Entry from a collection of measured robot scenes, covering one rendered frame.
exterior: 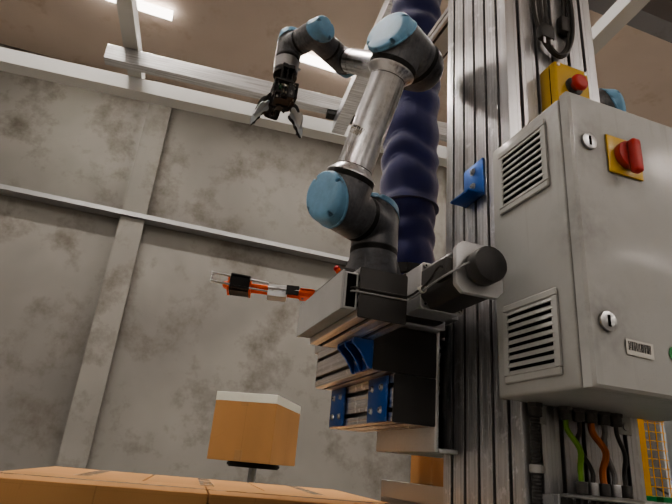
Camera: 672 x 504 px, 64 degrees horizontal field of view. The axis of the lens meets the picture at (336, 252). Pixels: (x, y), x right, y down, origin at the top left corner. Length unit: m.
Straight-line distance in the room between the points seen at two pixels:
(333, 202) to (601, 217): 0.55
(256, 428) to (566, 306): 2.81
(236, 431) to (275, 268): 4.35
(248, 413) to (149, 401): 3.64
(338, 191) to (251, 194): 6.76
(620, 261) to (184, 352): 6.53
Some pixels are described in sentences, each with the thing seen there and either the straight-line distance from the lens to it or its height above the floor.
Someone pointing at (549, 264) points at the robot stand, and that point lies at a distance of 0.88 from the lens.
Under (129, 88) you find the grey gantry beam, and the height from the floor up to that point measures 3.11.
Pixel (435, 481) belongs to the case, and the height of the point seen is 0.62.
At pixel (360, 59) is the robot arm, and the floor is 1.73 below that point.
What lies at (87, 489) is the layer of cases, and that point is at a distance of 1.63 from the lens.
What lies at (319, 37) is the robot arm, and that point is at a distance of 1.67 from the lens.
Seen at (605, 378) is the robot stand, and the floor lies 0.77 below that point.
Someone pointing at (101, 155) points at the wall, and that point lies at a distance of 7.98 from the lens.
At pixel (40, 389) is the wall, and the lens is 7.13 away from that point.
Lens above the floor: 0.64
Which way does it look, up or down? 22 degrees up
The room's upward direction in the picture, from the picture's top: 5 degrees clockwise
